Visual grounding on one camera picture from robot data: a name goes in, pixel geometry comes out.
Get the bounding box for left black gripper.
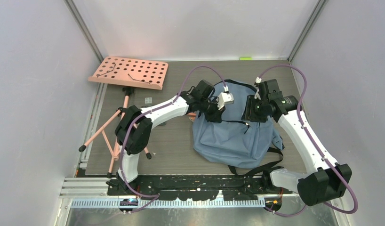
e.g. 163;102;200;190
199;97;225;124

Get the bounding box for blue student backpack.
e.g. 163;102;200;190
192;79;284;176

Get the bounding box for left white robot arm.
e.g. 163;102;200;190
114;80;234;195

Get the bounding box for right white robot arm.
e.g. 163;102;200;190
242;78;352;206

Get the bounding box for green tape piece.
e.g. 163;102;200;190
239;57;252;61

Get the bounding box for grey lego baseplate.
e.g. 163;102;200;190
144;97;152;105

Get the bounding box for pink perforated music stand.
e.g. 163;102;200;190
79;56;168;178

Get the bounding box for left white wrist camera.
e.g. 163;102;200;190
217;91;234;110

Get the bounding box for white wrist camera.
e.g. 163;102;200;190
254;77;262;100
217;91;234;110

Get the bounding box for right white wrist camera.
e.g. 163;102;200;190
254;77;262;100

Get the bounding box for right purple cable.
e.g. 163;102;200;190
255;64;358;218

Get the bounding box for purple cable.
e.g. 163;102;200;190
118;65;229;213
255;64;358;218

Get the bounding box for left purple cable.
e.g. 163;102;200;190
118;65;229;213

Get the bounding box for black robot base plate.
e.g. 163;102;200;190
106;175;291;201

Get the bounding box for white ribbed cable duct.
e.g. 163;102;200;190
70;198;265;209

